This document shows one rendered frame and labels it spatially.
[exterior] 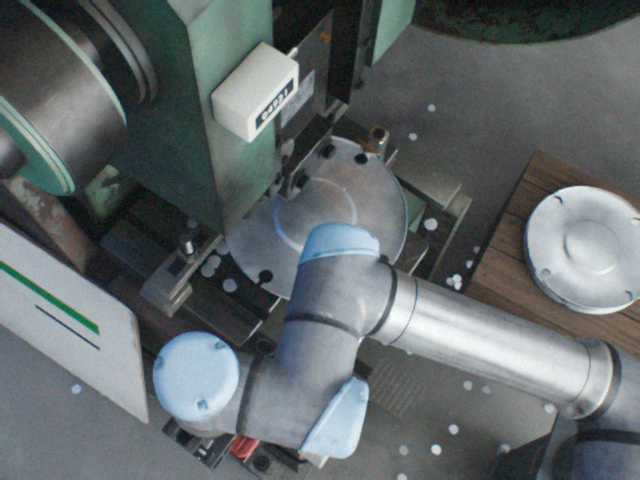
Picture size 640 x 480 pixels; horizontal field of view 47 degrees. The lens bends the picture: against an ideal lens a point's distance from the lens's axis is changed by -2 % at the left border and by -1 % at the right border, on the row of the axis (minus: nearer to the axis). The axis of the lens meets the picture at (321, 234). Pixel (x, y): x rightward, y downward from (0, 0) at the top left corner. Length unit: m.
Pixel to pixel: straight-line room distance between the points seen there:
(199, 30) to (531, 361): 0.48
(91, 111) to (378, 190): 0.69
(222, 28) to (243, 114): 0.07
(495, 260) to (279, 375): 1.04
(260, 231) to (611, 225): 0.88
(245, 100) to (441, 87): 1.71
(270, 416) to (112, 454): 1.25
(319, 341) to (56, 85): 0.32
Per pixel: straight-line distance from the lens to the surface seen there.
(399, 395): 1.74
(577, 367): 0.84
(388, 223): 1.18
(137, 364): 1.57
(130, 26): 0.61
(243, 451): 1.10
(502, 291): 1.65
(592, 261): 1.70
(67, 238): 1.33
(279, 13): 0.88
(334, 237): 0.72
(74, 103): 0.58
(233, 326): 1.19
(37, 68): 0.57
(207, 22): 0.56
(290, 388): 0.68
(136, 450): 1.90
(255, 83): 0.62
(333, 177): 1.21
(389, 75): 2.29
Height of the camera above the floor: 1.85
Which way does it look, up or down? 66 degrees down
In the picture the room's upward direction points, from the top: 6 degrees clockwise
